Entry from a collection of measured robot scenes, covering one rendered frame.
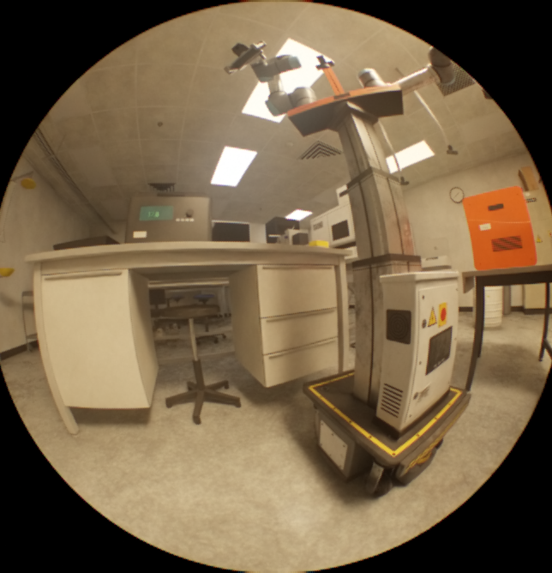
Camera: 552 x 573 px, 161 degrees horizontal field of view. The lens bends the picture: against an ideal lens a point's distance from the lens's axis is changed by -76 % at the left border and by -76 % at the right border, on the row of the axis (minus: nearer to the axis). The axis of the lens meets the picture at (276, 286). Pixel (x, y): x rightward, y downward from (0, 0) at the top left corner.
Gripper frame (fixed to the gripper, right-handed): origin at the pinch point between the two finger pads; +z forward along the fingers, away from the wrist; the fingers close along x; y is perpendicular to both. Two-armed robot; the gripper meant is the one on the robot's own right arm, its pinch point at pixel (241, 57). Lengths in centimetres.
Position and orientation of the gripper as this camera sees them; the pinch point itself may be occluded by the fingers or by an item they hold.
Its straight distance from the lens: 88.7
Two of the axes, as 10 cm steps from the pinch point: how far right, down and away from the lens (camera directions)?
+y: 6.5, 3.6, 6.7
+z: -1.0, 9.1, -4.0
